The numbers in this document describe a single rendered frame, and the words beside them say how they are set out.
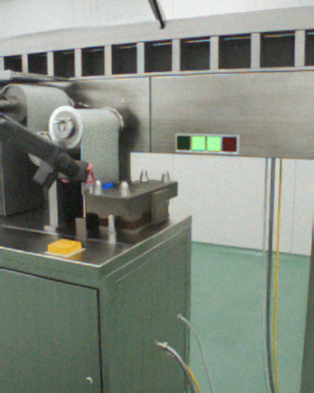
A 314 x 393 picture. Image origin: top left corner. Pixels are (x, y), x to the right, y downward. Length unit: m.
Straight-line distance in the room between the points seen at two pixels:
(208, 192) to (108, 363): 3.01
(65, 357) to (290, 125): 1.05
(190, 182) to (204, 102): 2.62
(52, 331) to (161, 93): 0.94
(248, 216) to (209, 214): 0.38
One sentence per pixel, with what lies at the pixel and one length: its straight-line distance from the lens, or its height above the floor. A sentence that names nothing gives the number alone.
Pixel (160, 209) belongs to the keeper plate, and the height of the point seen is 0.96.
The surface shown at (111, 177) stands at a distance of 1.63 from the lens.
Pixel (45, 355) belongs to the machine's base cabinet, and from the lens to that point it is 1.44.
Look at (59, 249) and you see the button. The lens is 1.24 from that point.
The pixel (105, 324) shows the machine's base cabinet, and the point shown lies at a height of 0.72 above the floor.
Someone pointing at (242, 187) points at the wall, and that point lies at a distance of 4.02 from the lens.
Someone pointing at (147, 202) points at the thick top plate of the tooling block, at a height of 0.99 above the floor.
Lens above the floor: 1.29
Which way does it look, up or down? 9 degrees down
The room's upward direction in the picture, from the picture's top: straight up
